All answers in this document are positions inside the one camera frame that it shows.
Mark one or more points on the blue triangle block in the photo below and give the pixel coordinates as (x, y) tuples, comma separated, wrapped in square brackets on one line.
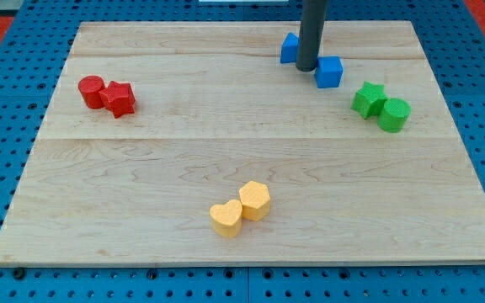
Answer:
[(289, 48)]

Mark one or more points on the blue cube block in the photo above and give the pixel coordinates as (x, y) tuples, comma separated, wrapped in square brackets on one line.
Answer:
[(329, 72)]

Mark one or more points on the yellow hexagon block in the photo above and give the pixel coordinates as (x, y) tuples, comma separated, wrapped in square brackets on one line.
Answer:
[(255, 200)]

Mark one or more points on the light wooden board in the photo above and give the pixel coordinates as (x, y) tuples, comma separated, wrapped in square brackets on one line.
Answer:
[(216, 109)]

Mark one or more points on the yellow heart block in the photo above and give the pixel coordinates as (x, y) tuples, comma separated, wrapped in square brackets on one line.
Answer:
[(226, 219)]

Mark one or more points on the red star block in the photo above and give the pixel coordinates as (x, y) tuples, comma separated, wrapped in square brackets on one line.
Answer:
[(118, 98)]

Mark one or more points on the green star block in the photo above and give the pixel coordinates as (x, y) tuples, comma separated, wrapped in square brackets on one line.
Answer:
[(369, 99)]

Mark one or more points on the green cylinder block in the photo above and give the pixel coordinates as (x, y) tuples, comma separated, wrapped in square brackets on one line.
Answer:
[(393, 115)]

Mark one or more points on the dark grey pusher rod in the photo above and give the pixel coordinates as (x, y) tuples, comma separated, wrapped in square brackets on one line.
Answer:
[(310, 34)]

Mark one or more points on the red cylinder block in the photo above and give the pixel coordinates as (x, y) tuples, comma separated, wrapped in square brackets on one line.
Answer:
[(89, 87)]

